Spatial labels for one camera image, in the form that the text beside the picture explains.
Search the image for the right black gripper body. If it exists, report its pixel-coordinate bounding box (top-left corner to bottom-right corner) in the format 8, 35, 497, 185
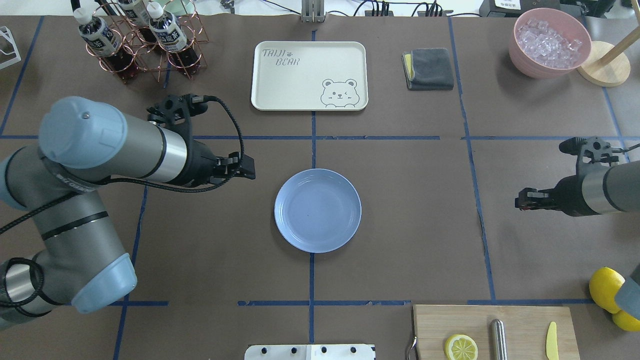
525, 136, 626, 217

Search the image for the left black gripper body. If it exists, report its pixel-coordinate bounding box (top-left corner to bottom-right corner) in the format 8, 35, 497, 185
146, 94, 236, 187

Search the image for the blue plate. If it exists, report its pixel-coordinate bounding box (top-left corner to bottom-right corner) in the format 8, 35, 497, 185
273, 168, 362, 254

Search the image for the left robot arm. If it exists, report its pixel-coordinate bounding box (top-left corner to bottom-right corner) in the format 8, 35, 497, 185
1, 94, 256, 330

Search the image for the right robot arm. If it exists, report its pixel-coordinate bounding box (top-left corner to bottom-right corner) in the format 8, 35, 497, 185
514, 136, 640, 217

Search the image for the wooden stand with carton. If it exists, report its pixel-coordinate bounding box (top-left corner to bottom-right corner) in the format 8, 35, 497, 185
577, 26, 640, 87

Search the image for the cream bear tray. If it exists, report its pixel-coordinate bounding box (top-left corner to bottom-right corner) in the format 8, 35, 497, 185
250, 41, 369, 112

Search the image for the yellow lemon front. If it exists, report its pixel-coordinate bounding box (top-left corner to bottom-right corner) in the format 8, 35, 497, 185
589, 267, 626, 314

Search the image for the bottle right in rack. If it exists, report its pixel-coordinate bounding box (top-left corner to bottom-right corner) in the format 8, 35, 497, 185
146, 1, 201, 76

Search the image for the bottle in rack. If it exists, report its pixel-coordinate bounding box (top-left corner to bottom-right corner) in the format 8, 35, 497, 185
146, 1, 201, 76
73, 7, 138, 80
117, 0, 157, 43

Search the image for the pink bowl with ice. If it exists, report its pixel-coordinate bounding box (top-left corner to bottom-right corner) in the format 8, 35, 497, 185
509, 7, 592, 79

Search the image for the wooden cutting board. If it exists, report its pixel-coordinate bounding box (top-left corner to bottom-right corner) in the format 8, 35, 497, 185
413, 304, 581, 360

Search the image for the yellow plastic knife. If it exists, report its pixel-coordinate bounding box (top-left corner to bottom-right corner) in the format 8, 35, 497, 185
545, 321, 559, 360

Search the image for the steel muddler black tip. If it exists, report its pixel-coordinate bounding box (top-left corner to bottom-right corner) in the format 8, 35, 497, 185
490, 318, 508, 360

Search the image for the bottle left in rack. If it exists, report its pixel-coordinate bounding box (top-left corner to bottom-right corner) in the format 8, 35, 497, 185
73, 7, 138, 80

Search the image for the half lemon slice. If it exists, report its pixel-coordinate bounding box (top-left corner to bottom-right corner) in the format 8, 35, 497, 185
443, 333, 479, 360

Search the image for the grey folded cloth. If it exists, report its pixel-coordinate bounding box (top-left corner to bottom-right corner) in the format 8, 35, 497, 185
401, 48, 454, 91

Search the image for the bottle front in rack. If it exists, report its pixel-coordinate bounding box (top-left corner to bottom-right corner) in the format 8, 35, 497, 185
117, 0, 157, 43

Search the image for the copper wire bottle rack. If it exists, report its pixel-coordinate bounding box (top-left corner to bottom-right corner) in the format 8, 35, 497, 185
92, 0, 210, 82

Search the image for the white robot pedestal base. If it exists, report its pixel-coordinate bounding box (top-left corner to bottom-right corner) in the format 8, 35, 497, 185
244, 343, 377, 360

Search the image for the white wire cup rack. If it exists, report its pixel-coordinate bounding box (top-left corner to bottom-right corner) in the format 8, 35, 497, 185
0, 26, 22, 70

